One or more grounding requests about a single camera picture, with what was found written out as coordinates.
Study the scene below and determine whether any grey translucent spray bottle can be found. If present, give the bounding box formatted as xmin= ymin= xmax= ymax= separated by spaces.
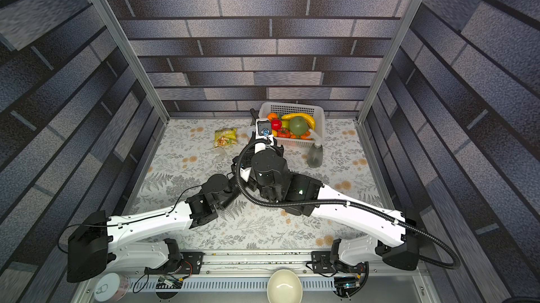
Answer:
xmin=307 ymin=143 xmax=323 ymax=168

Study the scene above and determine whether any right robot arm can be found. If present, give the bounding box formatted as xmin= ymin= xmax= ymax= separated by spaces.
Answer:
xmin=236 ymin=113 xmax=420 ymax=272

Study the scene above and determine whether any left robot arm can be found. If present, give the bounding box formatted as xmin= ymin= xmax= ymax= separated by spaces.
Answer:
xmin=67 ymin=174 xmax=240 ymax=283

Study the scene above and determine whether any red apple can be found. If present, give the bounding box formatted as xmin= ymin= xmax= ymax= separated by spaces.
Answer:
xmin=271 ymin=119 xmax=283 ymax=131

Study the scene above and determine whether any yellow snack bag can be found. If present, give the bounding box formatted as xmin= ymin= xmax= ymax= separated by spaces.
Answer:
xmin=213 ymin=128 xmax=238 ymax=148

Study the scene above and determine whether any green round fruit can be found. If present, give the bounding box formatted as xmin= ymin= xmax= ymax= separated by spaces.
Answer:
xmin=289 ymin=116 xmax=310 ymax=136

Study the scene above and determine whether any yellow banana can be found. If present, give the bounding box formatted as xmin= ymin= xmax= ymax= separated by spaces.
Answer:
xmin=282 ymin=113 xmax=316 ymax=132

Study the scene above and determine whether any white plastic basket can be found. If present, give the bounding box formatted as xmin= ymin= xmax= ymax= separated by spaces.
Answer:
xmin=259 ymin=102 xmax=326 ymax=148

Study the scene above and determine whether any cream ceramic bowl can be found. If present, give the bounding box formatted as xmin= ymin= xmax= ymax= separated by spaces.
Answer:
xmin=267 ymin=269 xmax=303 ymax=303

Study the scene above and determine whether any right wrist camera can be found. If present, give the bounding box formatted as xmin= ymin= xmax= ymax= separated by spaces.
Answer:
xmin=255 ymin=118 xmax=272 ymax=136

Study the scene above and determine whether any black corrugated cable hose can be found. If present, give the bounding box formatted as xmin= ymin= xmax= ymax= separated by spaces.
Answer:
xmin=235 ymin=140 xmax=461 ymax=270

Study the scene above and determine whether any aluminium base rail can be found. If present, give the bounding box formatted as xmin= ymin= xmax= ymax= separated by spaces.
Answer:
xmin=104 ymin=250 xmax=425 ymax=297

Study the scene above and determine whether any left aluminium frame post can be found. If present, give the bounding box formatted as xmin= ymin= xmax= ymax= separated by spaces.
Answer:
xmin=90 ymin=0 xmax=170 ymax=124

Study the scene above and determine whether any aluminium frame post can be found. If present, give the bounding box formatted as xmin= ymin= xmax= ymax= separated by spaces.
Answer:
xmin=357 ymin=0 xmax=423 ymax=125
xmin=90 ymin=0 xmax=170 ymax=124

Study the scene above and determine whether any right aluminium frame post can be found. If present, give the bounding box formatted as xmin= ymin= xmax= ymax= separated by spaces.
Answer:
xmin=357 ymin=0 xmax=423 ymax=125

